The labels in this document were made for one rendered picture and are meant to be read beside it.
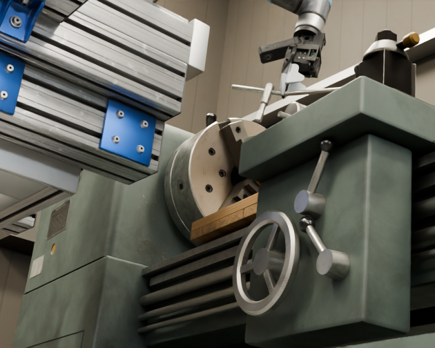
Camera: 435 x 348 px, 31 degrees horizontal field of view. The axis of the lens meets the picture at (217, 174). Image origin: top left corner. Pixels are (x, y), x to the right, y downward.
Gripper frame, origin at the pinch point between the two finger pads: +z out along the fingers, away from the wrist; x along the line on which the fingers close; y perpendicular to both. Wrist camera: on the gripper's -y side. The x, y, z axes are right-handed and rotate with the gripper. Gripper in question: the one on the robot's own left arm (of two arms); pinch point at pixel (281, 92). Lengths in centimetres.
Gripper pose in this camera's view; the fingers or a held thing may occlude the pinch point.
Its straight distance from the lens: 203.4
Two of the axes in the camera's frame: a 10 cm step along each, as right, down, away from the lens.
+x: 1.9, 5.3, 8.2
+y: 9.4, 1.5, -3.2
